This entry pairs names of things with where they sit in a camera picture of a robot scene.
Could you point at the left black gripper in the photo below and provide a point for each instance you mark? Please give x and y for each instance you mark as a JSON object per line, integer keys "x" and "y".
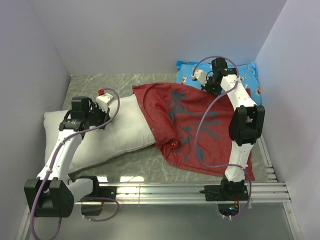
{"x": 105, "y": 116}

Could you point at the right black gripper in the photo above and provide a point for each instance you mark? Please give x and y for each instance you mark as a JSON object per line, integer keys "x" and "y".
{"x": 205, "y": 87}

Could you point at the white pillow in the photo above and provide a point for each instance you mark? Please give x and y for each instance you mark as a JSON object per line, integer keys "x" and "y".
{"x": 127, "y": 132}

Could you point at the red pillowcase with grey print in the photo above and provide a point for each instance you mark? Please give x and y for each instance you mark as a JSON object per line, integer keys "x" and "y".
{"x": 174, "y": 114}

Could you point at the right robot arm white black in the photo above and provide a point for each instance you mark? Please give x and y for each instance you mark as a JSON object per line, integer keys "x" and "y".
{"x": 245, "y": 127}

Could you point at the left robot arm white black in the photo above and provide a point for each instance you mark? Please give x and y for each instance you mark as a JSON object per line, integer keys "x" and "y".
{"x": 49, "y": 195}

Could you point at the blue cartoon print pillow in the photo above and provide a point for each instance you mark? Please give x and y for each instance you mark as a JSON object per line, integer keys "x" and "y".
{"x": 248, "y": 76}

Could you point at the right control board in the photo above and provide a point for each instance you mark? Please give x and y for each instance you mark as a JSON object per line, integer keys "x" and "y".
{"x": 228, "y": 209}

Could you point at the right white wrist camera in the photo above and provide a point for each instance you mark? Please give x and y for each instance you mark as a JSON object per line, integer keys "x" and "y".
{"x": 200, "y": 75}

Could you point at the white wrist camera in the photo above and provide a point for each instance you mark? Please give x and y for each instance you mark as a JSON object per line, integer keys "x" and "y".
{"x": 104, "y": 99}
{"x": 200, "y": 75}

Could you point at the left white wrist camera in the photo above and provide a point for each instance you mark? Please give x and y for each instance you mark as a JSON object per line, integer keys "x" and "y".
{"x": 104, "y": 99}

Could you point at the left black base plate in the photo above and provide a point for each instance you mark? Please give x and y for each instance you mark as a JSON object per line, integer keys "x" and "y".
{"x": 101, "y": 194}

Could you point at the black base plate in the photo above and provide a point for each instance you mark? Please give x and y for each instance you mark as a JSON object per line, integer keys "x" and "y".
{"x": 212, "y": 193}
{"x": 101, "y": 194}

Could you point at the aluminium rail frame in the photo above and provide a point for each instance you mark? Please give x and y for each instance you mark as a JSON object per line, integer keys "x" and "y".
{"x": 154, "y": 200}

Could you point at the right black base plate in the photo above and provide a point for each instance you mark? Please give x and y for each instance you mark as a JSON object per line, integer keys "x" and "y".
{"x": 212, "y": 193}

